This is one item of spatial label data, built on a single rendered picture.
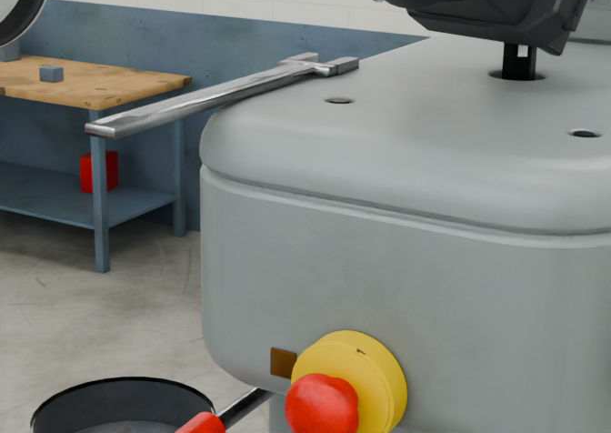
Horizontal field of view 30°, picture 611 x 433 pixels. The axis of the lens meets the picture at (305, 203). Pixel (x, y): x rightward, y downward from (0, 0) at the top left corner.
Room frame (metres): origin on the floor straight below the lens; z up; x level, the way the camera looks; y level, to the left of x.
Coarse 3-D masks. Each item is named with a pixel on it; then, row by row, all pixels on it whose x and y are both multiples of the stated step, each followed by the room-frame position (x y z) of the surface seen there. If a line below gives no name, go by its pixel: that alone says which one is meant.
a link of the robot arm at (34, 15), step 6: (42, 0) 0.72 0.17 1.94; (36, 6) 0.72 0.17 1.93; (42, 6) 0.72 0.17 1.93; (36, 12) 0.72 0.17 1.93; (30, 18) 0.72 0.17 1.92; (36, 18) 0.72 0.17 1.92; (24, 24) 0.72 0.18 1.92; (30, 24) 0.72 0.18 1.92; (18, 30) 0.72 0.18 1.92; (24, 30) 0.72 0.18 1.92; (12, 36) 0.72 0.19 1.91; (18, 36) 0.72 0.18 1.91; (0, 42) 0.72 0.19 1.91; (6, 42) 0.72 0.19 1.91
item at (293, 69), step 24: (264, 72) 0.69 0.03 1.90; (288, 72) 0.70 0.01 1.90; (312, 72) 0.72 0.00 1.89; (336, 72) 0.73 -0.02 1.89; (192, 96) 0.62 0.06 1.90; (216, 96) 0.62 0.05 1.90; (240, 96) 0.64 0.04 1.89; (96, 120) 0.56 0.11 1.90; (120, 120) 0.56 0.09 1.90; (144, 120) 0.57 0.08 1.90; (168, 120) 0.58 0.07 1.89
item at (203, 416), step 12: (240, 396) 0.64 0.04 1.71; (252, 396) 0.64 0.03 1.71; (264, 396) 0.65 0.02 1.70; (228, 408) 0.62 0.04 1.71; (240, 408) 0.62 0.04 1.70; (252, 408) 0.63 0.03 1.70; (192, 420) 0.60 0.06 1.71; (204, 420) 0.59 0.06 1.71; (216, 420) 0.60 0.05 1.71; (228, 420) 0.61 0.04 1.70; (180, 432) 0.58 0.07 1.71; (192, 432) 0.58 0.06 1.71; (204, 432) 0.59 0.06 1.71; (216, 432) 0.59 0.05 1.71
